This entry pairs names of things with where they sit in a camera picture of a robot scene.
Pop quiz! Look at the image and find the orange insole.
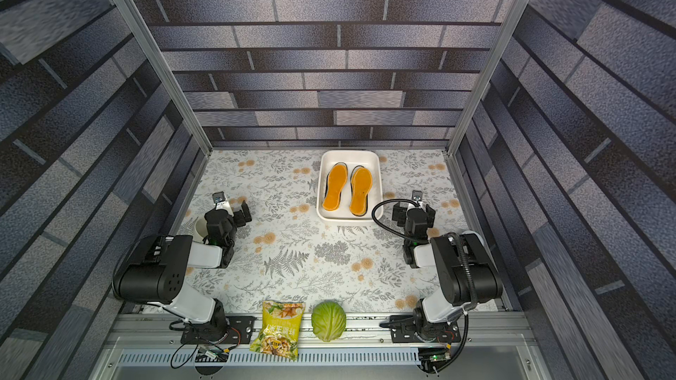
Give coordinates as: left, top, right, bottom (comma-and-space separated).
350, 165, 373, 217
322, 162, 348, 211

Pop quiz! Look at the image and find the black corrugated cable conduit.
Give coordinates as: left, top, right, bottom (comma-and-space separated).
370, 198, 480, 374

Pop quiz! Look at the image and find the aluminium front rail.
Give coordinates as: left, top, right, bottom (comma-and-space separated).
89, 312, 551, 379

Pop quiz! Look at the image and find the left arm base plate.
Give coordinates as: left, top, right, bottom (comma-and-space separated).
181, 316, 256, 346

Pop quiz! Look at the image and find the white plastic storage box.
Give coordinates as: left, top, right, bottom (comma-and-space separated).
316, 150, 383, 226

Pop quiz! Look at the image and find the green yellow snack bag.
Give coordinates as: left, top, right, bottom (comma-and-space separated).
249, 300, 306, 361

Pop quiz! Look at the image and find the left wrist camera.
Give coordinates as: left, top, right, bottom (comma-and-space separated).
212, 191, 233, 216

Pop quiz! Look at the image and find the floral table cloth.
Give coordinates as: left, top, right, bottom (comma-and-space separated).
180, 150, 439, 313

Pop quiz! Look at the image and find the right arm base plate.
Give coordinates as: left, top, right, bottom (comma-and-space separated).
380, 315, 461, 344

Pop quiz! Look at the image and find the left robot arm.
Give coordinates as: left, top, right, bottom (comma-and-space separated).
112, 193, 252, 335

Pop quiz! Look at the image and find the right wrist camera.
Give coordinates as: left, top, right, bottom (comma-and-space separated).
411, 190, 423, 208

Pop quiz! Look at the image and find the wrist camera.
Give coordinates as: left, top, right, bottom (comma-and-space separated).
411, 190, 423, 208
212, 191, 233, 216

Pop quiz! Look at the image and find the green cabbage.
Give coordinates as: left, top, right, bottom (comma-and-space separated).
312, 301, 347, 342

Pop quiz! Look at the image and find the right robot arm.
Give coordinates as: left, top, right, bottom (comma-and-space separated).
392, 202, 503, 329

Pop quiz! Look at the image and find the white bowl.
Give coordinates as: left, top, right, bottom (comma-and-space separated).
194, 216, 209, 244

